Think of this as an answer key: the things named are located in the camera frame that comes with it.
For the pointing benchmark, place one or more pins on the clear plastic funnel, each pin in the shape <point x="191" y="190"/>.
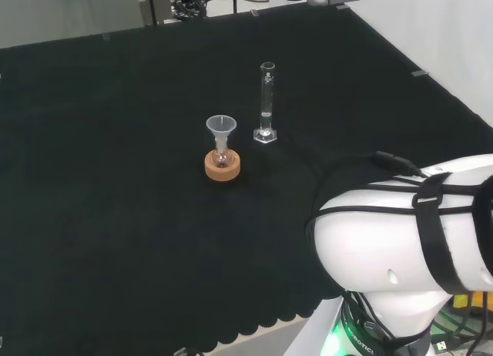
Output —
<point x="221" y="127"/>

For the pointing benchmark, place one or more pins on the clear glass graduated cylinder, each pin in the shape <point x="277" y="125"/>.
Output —
<point x="267" y="98"/>

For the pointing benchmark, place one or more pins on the black bench cloth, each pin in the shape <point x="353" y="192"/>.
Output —
<point x="115" y="179"/>

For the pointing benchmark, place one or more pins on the pale grey board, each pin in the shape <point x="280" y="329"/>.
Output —
<point x="58" y="13"/>

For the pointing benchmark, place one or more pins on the round-bottom glass flask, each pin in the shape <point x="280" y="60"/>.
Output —
<point x="221" y="158"/>

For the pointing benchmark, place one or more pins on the metal equipment frame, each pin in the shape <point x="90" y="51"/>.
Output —
<point x="161" y="5"/>

